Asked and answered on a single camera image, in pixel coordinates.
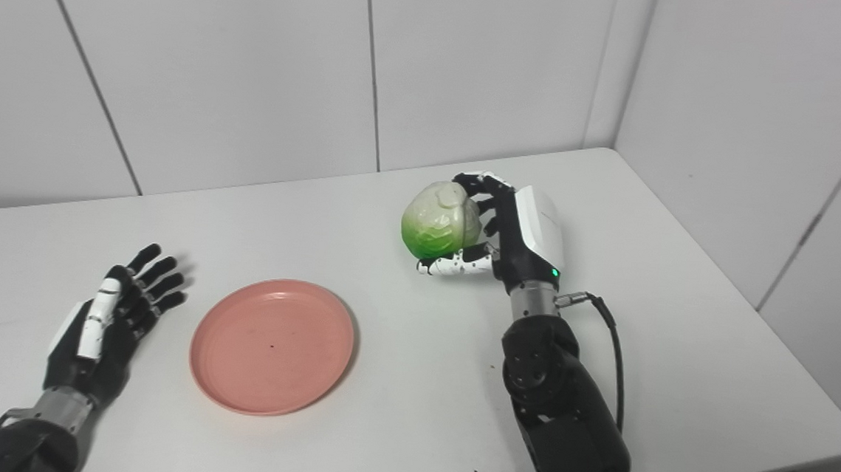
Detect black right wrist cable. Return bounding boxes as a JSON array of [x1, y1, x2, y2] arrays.
[[546, 290, 633, 436]]

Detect green white toy cabbage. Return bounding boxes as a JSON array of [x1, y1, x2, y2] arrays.
[[398, 178, 487, 264]]

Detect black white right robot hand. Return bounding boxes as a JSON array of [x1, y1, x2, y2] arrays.
[[416, 167, 572, 298]]

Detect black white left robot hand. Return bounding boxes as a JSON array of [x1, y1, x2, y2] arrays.
[[41, 236, 192, 416]]

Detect pink round plate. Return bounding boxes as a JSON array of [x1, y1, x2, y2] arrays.
[[185, 273, 360, 423]]

